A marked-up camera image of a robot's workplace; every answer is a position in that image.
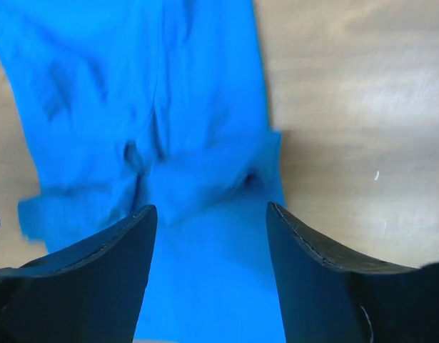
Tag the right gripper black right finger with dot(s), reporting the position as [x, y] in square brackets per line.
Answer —
[329, 292]

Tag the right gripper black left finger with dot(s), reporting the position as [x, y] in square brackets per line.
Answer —
[91, 291]

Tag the blue t shirt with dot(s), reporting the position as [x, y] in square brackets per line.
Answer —
[129, 103]

